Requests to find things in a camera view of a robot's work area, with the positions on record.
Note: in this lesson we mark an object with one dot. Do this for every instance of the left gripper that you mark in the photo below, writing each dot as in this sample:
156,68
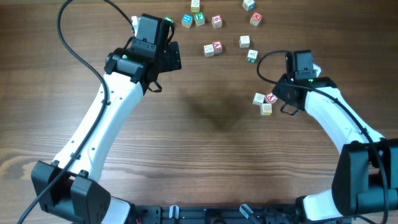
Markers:
173,56

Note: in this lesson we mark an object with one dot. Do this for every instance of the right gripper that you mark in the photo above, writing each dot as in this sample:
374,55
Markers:
282,93

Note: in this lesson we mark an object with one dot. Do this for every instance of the red Y letter block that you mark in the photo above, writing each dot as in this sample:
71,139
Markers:
270,98

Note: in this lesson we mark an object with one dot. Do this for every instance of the yellow sided wooden block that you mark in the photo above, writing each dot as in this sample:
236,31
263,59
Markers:
266,109

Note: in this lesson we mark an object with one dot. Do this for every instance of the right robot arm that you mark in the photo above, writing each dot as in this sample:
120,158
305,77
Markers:
365,179

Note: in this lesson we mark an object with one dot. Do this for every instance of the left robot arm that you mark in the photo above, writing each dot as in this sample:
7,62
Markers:
69,187

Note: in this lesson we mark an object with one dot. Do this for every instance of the blue letter block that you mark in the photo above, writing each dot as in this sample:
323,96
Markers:
187,20

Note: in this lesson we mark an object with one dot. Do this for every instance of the green sided wooden block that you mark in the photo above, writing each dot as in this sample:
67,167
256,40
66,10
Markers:
252,56

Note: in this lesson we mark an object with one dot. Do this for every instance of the green F letter block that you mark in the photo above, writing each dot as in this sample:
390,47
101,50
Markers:
199,19

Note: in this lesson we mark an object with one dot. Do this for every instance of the plain wooden block left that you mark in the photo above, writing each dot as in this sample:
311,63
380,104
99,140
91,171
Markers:
208,50

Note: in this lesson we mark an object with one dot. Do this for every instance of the plain wooden block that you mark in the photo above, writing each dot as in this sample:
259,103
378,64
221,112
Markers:
208,50
244,41

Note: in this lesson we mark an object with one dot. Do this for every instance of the yellow top letter block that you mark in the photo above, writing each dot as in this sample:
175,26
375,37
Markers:
195,5

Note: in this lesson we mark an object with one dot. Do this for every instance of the plain wooden block right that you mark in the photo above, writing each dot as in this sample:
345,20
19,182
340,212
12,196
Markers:
244,41

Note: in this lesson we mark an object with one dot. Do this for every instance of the red A letter block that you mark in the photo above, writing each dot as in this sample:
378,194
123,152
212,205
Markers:
217,47

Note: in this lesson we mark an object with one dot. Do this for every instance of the red M letter block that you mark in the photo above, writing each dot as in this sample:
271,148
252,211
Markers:
256,18

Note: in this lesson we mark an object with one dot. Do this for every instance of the red 6 letter block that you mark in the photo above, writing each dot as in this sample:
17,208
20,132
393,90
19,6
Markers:
216,21

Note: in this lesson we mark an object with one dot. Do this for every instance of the blue sided top block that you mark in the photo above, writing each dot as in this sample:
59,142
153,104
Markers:
248,5

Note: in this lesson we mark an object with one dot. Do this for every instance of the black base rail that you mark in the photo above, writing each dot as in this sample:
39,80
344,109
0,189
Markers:
269,214

